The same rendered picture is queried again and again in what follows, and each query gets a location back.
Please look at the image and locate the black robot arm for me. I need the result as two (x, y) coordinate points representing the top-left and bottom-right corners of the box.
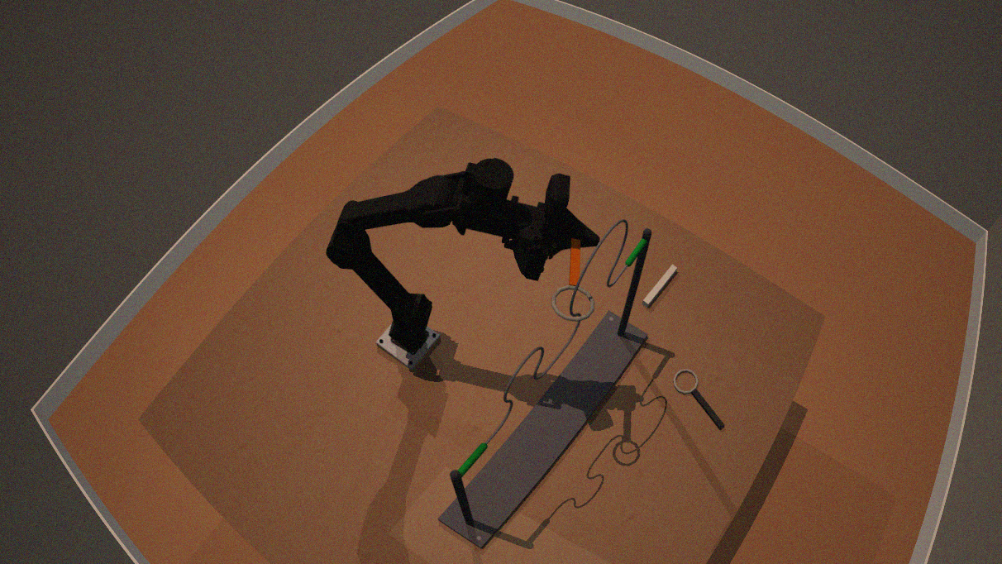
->
(326, 158), (549, 355)

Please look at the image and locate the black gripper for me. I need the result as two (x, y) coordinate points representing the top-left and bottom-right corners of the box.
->
(496, 173), (600, 259)

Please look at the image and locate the orange bar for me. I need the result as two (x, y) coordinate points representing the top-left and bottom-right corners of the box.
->
(551, 238), (594, 322)

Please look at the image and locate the grey ring with black handle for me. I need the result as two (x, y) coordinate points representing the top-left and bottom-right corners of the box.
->
(673, 369), (725, 430)

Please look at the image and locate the beige rectangular bar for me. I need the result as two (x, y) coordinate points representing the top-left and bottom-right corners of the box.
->
(642, 264), (677, 307)

